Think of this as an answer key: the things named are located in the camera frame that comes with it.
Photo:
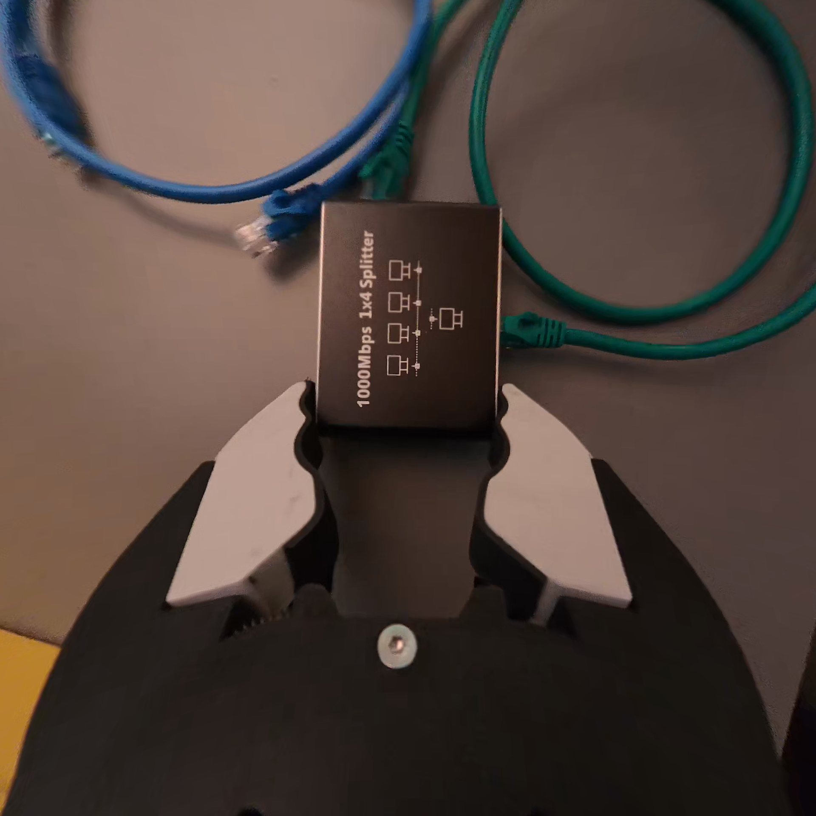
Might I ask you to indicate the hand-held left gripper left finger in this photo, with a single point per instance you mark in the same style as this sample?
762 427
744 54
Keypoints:
248 497

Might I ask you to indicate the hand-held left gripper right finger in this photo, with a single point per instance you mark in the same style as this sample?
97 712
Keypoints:
554 503

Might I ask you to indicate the black ethernet splitter box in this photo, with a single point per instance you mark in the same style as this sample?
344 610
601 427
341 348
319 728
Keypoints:
408 395

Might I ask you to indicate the yellow plastic bin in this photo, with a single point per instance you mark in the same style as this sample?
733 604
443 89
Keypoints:
25 688

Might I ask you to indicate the person's dark clothing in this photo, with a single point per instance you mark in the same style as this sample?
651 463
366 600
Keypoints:
803 752

